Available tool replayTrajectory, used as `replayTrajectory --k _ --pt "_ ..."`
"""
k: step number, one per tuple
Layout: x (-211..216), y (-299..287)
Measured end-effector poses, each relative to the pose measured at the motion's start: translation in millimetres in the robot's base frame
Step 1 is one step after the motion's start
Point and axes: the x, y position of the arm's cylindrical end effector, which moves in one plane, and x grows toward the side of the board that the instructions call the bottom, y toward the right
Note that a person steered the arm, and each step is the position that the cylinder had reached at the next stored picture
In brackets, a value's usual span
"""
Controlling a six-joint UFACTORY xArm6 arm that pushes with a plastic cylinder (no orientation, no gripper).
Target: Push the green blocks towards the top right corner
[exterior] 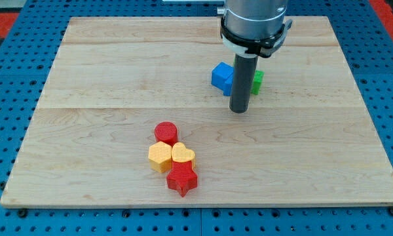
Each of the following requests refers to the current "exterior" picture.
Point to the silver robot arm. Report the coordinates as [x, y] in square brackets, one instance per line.
[252, 28]

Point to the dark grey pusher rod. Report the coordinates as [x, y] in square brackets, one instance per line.
[243, 76]

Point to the red cylinder block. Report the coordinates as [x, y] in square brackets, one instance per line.
[166, 132]

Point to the green block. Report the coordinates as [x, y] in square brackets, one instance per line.
[257, 82]

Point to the yellow hexagon block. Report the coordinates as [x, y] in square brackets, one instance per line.
[160, 157]

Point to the red star block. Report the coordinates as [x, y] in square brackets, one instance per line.
[182, 177]

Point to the blue block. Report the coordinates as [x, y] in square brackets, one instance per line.
[222, 78]

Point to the yellow heart block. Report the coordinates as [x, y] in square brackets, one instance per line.
[181, 154]

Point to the wooden board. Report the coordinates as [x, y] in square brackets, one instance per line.
[306, 139]

